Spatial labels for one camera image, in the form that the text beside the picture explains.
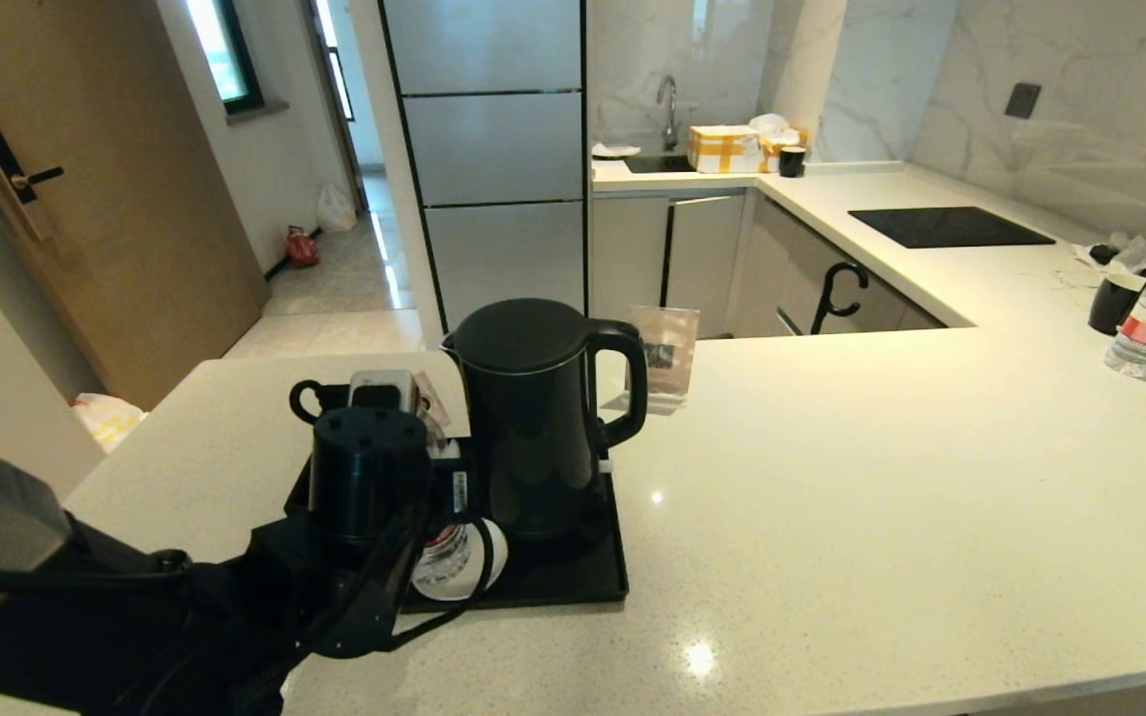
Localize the crumpled clear plastic wrapper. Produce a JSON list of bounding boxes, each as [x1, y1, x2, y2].
[[1070, 234, 1146, 278]]

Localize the grey counter base cabinets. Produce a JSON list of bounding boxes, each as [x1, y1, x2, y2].
[[732, 194, 947, 339]]

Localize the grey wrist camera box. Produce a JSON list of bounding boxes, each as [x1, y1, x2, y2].
[[347, 369, 423, 415]]

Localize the silver refrigerator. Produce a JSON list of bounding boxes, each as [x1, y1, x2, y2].
[[379, 0, 589, 351]]

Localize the pink tea sachet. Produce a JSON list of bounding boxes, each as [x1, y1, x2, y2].
[[418, 372, 454, 431]]

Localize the yellow striped white box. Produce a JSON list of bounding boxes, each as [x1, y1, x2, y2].
[[686, 125, 765, 175]]

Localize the black mug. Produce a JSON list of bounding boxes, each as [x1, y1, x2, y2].
[[1087, 272, 1146, 336]]

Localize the white sink cabinet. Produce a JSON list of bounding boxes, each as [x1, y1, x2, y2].
[[591, 192, 748, 341]]

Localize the black electric kettle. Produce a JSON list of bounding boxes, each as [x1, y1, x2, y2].
[[442, 298, 650, 543]]

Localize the dark framed window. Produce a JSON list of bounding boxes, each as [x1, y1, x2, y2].
[[185, 0, 264, 115]]

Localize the black door lock handle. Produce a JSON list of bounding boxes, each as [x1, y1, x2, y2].
[[0, 119, 67, 243]]

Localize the acrylic WiFi QR sign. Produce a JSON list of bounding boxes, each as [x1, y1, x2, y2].
[[626, 305, 701, 414]]

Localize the chrome faucet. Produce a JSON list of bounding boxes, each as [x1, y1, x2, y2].
[[657, 76, 681, 152]]

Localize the black rectangular serving tray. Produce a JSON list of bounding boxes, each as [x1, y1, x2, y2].
[[396, 433, 631, 611]]

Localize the black curved hook handle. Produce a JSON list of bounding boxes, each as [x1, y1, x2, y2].
[[810, 262, 870, 337]]

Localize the black induction cooktop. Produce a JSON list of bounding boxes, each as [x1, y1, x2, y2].
[[848, 206, 1056, 250]]

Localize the brown wooden door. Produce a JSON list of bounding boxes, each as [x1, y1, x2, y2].
[[0, 0, 271, 411]]

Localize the dark sink basin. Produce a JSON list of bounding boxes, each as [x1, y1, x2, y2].
[[623, 153, 698, 175]]

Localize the yellow white plastic bag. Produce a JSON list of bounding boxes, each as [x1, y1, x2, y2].
[[71, 393, 148, 453]]

